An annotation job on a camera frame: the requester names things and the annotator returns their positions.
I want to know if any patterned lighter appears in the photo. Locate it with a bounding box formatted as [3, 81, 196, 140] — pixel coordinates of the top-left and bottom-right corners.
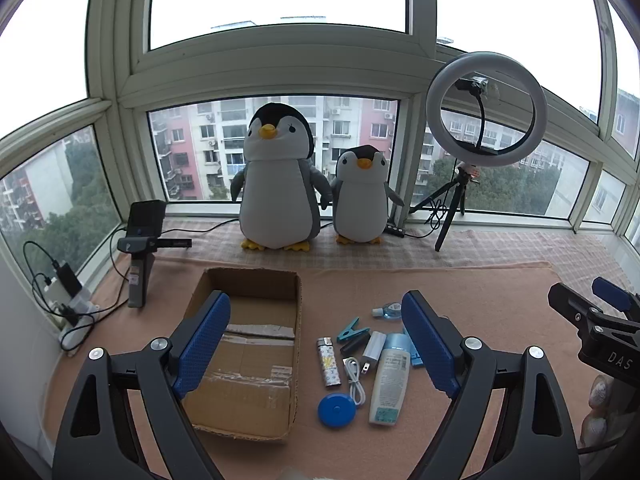
[316, 337, 342, 388]

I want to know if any black device cable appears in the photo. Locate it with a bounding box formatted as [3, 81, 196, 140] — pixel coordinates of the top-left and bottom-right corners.
[162, 219, 241, 237]

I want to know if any black ring light cable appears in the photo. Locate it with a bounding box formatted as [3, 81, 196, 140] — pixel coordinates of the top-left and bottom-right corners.
[400, 199, 451, 239]

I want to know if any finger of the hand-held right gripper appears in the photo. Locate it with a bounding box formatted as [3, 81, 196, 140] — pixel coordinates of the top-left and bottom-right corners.
[548, 282, 602, 331]
[591, 276, 640, 322]

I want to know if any black power bank cable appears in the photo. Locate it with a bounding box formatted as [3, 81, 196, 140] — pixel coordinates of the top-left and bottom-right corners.
[22, 240, 67, 322]

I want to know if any blue folding phone stand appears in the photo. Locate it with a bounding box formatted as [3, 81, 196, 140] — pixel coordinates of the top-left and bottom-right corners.
[400, 327, 426, 368]

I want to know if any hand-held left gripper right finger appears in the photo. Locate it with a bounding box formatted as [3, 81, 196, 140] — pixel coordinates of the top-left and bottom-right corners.
[401, 290, 581, 480]

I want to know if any round blue tape measure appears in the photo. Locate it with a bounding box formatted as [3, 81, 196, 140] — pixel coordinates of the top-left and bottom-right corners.
[318, 393, 357, 428]

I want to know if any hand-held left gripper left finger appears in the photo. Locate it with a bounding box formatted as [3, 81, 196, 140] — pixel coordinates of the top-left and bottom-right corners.
[52, 290, 232, 480]

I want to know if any white wall charger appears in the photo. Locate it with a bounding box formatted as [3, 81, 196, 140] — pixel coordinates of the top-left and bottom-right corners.
[361, 331, 387, 375]

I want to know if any grey hand-held device on stand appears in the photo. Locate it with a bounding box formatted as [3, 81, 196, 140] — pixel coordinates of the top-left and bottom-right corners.
[117, 200, 193, 308]

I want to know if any white ring light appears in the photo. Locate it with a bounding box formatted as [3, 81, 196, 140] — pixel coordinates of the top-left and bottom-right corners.
[426, 51, 549, 167]

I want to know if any black gooseneck phone holder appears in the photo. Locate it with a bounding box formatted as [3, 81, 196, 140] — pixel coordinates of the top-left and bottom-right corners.
[455, 75, 507, 155]

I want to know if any black power bank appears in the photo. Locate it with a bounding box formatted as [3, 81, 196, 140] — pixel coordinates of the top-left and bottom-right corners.
[52, 260, 83, 297]

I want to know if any cardboard box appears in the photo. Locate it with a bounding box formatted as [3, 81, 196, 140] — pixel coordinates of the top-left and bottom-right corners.
[177, 267, 303, 445]

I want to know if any white sunscreen bottle blue cap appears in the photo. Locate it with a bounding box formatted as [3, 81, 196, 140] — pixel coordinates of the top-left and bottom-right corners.
[369, 332, 412, 426]

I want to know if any large penguin plush toy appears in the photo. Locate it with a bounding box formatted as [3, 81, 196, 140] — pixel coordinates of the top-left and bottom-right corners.
[231, 103, 333, 252]

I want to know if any white window frame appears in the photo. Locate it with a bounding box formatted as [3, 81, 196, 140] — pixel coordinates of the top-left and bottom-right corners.
[0, 0, 640, 241]

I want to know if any white usb cable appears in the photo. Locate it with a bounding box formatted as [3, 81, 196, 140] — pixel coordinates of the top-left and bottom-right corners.
[343, 356, 367, 406]

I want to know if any small penguin plush toy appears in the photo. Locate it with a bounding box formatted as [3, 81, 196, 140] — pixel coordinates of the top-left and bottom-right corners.
[327, 145, 405, 247]

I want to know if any white charging block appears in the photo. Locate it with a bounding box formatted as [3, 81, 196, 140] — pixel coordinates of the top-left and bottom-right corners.
[42, 280, 71, 307]

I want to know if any teal clothespin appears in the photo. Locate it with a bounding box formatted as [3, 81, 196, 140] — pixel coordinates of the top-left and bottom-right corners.
[336, 316, 371, 343]

